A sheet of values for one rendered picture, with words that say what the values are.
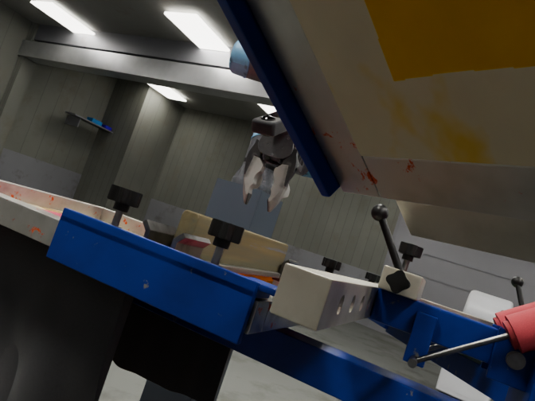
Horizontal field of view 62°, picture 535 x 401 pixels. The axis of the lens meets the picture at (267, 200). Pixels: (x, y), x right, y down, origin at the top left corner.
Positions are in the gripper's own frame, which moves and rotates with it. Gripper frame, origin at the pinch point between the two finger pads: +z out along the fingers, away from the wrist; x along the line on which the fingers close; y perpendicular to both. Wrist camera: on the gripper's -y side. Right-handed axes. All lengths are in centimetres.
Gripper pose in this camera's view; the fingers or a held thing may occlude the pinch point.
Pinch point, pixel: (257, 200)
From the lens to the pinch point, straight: 83.5
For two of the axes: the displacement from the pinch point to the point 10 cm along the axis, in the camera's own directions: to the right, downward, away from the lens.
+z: -3.3, 9.4, -0.7
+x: -8.7, -2.8, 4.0
